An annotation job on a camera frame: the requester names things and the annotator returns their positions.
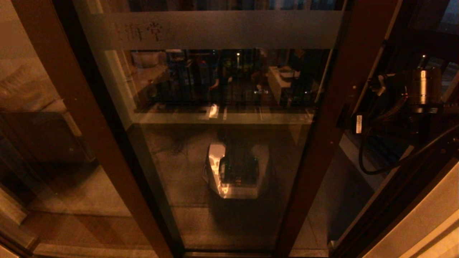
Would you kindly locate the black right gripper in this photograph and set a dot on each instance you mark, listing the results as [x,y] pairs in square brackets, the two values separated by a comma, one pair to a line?
[358,123]

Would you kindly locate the brown framed sliding glass door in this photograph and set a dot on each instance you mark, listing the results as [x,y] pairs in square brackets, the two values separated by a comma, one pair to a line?
[215,30]

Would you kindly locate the short grey stone window sill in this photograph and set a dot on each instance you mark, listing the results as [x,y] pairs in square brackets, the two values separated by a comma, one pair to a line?
[353,150]

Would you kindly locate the dark brown door jamb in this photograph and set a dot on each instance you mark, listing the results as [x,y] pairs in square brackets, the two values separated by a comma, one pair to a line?
[412,186]

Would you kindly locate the long black metal balcony railing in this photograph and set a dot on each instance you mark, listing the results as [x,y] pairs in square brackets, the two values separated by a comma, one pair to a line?
[193,86]

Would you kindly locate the brown framed fixed glass panel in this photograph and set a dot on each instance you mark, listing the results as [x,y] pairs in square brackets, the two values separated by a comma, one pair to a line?
[89,118]

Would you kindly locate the grey front-loading washing machine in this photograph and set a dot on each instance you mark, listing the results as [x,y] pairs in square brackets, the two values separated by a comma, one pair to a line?
[46,143]

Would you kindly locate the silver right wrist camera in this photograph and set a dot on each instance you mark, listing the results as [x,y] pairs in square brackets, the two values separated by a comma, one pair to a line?
[379,84]

